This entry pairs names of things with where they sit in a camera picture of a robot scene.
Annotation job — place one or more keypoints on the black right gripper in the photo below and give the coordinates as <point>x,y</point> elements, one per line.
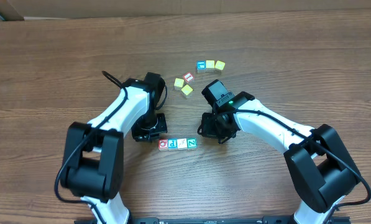
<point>208,129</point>

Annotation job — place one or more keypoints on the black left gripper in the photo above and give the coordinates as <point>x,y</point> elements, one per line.
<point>138,134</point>

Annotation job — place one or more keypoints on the red letter Q block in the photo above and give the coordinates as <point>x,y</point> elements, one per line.
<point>163,144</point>

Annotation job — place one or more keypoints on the blue letter P block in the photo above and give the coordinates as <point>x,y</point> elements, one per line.
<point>172,144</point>

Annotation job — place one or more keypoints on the white picture block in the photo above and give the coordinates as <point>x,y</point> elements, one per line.
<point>182,144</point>

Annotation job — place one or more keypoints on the green letter Z block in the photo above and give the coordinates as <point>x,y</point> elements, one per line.
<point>191,143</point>

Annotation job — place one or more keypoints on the yellow block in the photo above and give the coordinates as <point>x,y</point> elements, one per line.
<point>178,83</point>
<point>219,66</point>
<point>210,65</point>
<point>187,91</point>

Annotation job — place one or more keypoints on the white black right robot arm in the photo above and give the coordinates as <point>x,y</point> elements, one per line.
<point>321,168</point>

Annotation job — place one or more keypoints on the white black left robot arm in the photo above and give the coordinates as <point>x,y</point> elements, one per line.
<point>93,160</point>

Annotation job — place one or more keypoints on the red letter I block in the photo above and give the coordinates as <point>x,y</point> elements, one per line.
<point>188,77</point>

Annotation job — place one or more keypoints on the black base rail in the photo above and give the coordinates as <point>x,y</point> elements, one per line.
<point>263,220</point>

